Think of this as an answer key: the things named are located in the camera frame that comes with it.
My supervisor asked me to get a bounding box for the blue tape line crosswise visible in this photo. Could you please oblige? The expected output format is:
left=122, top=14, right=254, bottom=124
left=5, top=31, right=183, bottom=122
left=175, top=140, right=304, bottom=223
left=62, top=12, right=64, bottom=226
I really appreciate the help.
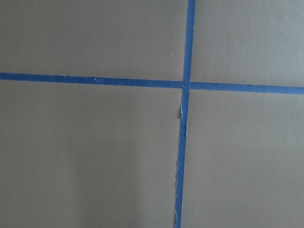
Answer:
left=0, top=73, right=304, bottom=95

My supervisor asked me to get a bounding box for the blue tape line lengthwise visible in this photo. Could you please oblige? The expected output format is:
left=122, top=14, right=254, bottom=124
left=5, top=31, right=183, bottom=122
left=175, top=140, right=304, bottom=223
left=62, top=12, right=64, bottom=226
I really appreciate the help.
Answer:
left=174, top=0, right=196, bottom=228

